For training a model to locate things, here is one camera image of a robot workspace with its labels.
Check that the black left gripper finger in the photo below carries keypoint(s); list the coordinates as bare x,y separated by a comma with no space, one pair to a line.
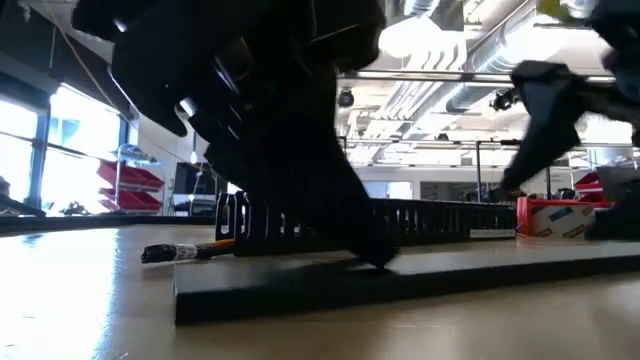
310,200

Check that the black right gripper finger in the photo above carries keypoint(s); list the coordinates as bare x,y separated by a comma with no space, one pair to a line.
550,120

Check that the black duct cover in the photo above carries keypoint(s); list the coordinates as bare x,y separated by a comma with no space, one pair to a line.
400,280

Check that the red case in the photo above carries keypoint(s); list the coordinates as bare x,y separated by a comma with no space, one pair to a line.
590,185

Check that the dark tilted monitor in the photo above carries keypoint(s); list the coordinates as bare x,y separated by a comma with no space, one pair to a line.
612,180

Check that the black monitor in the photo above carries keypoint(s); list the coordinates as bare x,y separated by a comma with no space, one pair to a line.
190,182

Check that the red and white box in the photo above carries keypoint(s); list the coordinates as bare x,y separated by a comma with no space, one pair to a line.
523,217

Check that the long ceiling light strip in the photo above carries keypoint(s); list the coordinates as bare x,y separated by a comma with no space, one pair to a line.
450,76

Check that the red storage bins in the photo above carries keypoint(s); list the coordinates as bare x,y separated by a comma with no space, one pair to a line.
130,187

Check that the silver ventilation duct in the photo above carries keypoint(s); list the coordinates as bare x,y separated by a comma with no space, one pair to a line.
490,60

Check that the black distant rig frame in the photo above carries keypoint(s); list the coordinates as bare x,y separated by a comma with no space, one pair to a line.
478,170

